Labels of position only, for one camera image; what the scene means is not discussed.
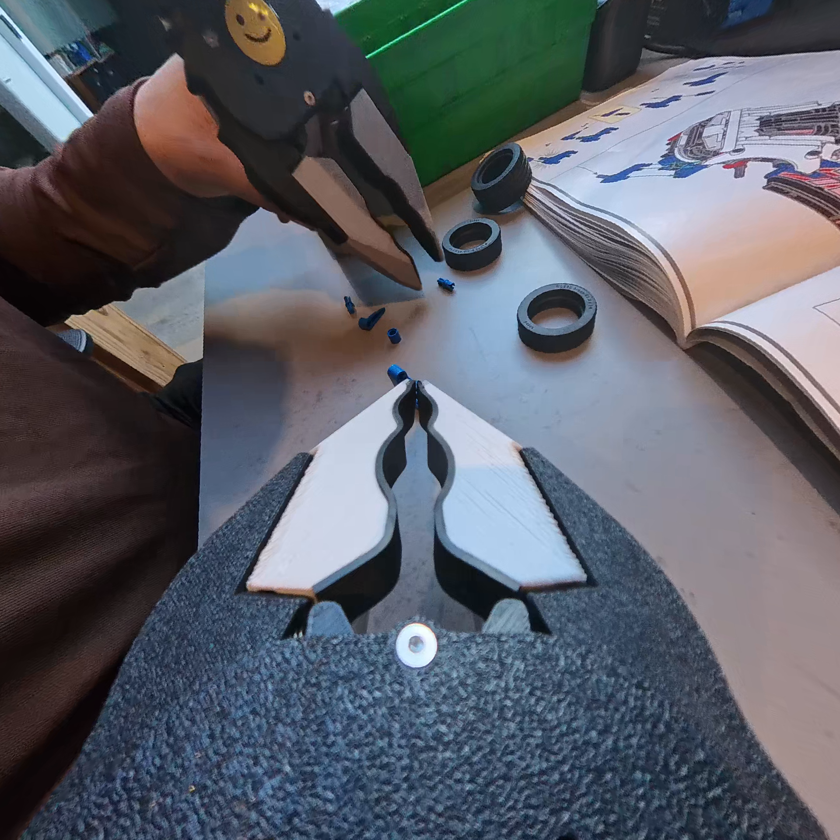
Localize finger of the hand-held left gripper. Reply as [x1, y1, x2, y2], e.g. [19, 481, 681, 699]
[348, 87, 445, 262]
[290, 154, 423, 291]

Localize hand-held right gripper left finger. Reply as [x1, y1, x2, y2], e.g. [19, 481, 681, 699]
[246, 379, 419, 621]

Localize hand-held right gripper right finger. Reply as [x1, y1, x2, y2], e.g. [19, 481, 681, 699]
[418, 379, 589, 621]

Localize person's left forearm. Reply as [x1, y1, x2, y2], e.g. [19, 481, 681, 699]
[0, 79, 263, 326]

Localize grey desk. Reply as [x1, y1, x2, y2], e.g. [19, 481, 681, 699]
[197, 49, 840, 840]

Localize person's left hand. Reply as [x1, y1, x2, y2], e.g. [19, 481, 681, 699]
[133, 54, 290, 224]

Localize black toy tyre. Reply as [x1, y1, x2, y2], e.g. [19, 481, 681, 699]
[471, 143, 532, 212]
[516, 283, 598, 354]
[441, 218, 503, 270]

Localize green storage bin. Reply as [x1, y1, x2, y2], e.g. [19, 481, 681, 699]
[333, 0, 598, 188]

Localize person's black trousers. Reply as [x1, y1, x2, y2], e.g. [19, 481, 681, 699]
[156, 360, 204, 431]

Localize white framed glass partition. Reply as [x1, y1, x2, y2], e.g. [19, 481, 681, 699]
[0, 10, 94, 153]

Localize black case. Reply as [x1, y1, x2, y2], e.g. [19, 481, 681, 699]
[581, 0, 652, 93]

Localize wooden bench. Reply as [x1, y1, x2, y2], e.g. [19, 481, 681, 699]
[66, 304, 189, 389]

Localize open instruction booklet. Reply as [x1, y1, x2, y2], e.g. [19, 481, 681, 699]
[521, 56, 840, 460]

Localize black cable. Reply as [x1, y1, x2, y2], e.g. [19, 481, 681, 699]
[646, 23, 732, 59]

